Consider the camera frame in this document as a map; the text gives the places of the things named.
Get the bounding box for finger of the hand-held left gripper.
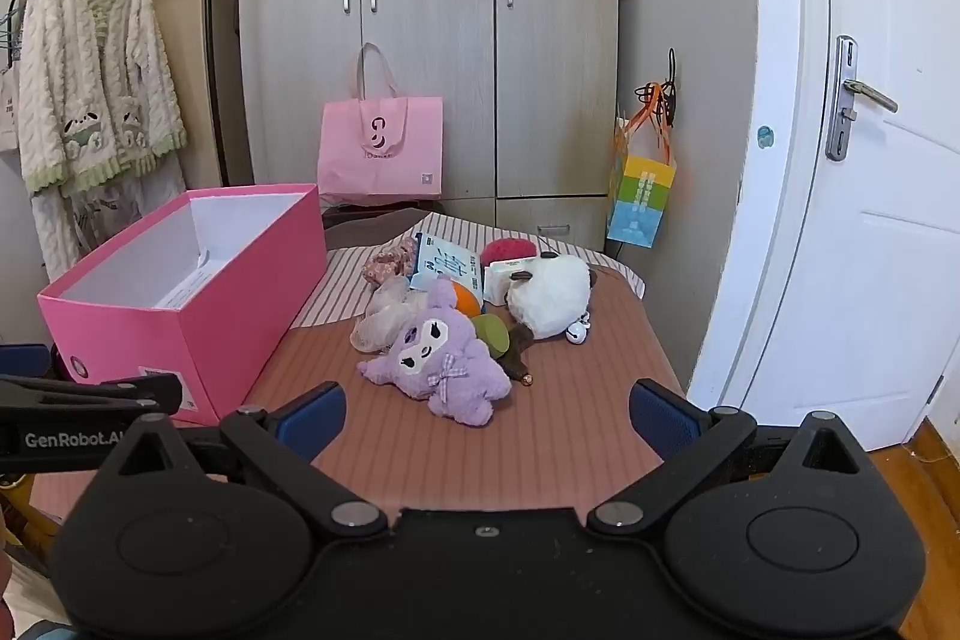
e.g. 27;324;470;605
0;374;182;420
0;344;52;380

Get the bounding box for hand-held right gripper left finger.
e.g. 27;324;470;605
97;383;391;532

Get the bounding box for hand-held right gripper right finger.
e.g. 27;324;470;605
585;379;875;532

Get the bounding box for white sheer soft bundle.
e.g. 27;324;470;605
351;275;432;354

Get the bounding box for pink cardboard box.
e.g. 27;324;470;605
37;184;328;427

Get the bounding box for purple plush toy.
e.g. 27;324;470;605
357;280;512;429

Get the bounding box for white tissue pack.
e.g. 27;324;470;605
482;260;535;305

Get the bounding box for striped white cloth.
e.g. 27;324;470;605
289;212;646;330

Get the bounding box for printed paper sheet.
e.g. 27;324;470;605
154;250;218;311

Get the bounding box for white plush toy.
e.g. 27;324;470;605
504;251;599;345

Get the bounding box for floral scrunchie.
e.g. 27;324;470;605
364;235;421;287

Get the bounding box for pale fleece pants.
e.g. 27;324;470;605
30;152;187;285

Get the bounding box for blue and white packet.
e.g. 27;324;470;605
411;233;481;296

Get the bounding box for colourful gift bag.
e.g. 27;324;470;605
606;115;677;249

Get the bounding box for red fluffy pom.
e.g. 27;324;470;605
480;237;537;266

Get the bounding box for white door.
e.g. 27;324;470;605
686;0;960;453

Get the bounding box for pink tote bag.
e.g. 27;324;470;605
317;42;445;208

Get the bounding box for cream knitted cardigan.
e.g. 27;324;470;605
16;0;188;196

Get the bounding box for orange ribbon bundle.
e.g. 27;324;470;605
634;77;680;131

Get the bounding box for light wooden board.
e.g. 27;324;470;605
75;0;248;187

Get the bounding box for grey wooden wardrobe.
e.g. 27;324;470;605
238;0;758;244

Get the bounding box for silver door handle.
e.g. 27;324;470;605
825;35;899;163

